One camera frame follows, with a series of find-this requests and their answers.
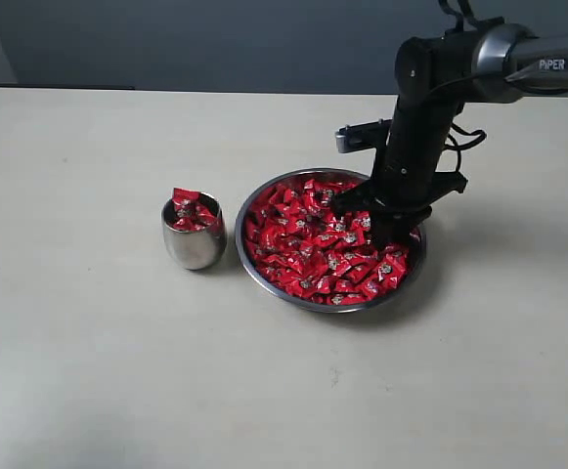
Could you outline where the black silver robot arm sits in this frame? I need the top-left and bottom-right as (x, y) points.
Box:
(331, 21), (568, 249)

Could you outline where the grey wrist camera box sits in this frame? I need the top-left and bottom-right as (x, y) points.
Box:
(335, 119), (392, 153)

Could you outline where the stainless steel cup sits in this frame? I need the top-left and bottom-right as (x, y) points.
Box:
(161, 192), (227, 271)

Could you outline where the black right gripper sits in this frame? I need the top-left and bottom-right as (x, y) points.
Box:
(330, 146), (467, 249)

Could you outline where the red wrapped candy pile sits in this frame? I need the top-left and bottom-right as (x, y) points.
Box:
(236, 170), (422, 311)

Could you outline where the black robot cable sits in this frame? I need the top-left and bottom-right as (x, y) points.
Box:
(434, 0), (509, 175)

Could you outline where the stainless steel bowl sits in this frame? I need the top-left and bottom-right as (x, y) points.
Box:
(235, 168), (428, 314)

